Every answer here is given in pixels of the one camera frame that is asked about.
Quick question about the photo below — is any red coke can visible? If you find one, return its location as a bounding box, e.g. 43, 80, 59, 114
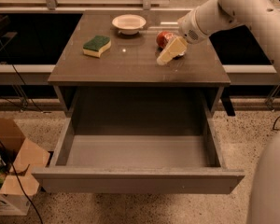
156, 31, 179, 51

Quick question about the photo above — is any open grey top drawer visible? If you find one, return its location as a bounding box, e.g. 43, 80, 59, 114
32, 87, 245, 195

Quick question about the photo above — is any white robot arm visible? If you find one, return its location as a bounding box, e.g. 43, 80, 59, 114
157, 0, 280, 224

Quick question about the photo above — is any white ceramic bowl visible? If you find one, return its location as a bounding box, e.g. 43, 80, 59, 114
112, 14, 147, 35

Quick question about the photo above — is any grey cabinet with glossy top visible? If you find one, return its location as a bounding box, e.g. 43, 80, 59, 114
49, 10, 231, 111

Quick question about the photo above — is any green yellow sponge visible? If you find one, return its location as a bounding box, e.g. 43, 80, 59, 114
83, 35, 111, 58

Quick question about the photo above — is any black cable left floor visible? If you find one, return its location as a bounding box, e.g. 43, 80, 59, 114
0, 35, 45, 224

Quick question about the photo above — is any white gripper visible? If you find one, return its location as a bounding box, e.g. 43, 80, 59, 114
157, 10, 208, 65

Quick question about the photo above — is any open cardboard box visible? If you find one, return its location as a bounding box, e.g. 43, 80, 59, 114
0, 119, 49, 216

